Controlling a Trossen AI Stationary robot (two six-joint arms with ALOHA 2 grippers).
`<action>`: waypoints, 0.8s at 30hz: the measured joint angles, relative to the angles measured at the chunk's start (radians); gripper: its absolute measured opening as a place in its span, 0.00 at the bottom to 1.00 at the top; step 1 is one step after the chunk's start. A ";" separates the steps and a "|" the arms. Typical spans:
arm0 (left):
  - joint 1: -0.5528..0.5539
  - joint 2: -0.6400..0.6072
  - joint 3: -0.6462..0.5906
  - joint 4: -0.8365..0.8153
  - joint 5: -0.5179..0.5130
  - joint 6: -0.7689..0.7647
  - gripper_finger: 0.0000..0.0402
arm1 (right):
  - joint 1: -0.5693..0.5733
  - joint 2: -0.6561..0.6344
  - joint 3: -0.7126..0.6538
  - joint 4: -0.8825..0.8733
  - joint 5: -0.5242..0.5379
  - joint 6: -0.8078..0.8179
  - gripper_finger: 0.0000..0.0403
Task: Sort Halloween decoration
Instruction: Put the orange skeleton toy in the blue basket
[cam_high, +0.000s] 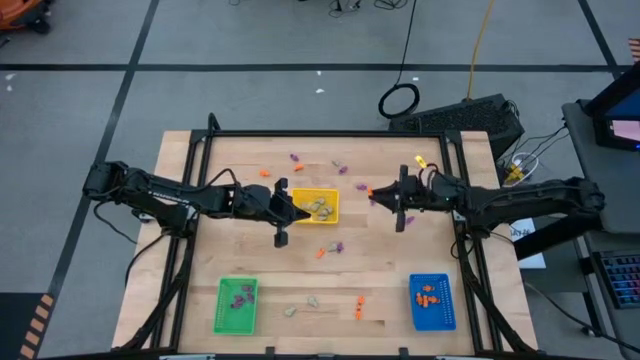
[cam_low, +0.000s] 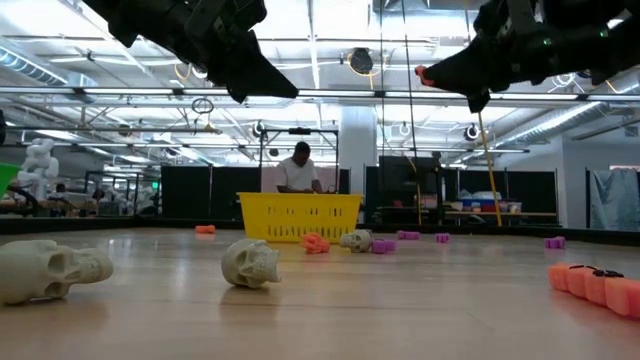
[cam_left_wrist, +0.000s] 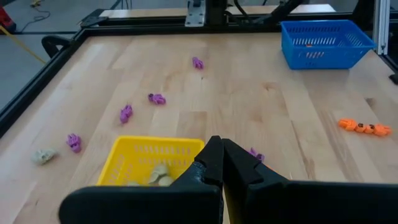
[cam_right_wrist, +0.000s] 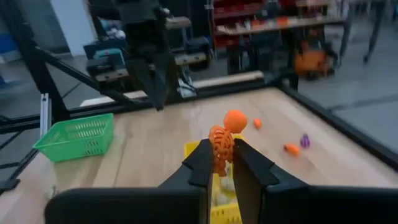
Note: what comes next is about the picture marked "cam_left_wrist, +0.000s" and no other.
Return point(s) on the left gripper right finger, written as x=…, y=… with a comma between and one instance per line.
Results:
x=311, y=205

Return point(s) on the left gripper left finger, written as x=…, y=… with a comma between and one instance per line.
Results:
x=155, y=205

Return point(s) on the purple toy skeleton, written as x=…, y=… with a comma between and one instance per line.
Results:
x=256, y=154
x=74, y=143

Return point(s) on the small purple block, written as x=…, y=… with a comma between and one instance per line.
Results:
x=157, y=99

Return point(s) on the purple foam block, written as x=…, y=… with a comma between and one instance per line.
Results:
x=197, y=63

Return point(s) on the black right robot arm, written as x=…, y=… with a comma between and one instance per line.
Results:
x=216, y=12

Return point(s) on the yellow plastic basket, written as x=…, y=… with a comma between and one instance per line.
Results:
x=124, y=149

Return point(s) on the purple block behind basket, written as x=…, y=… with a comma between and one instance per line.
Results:
x=126, y=113

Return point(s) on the blue plastic basket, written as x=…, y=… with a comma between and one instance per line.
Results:
x=311, y=62

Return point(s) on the red box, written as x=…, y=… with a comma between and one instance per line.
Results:
x=5, y=20

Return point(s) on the silver aluminium post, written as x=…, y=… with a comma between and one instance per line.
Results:
x=382, y=25

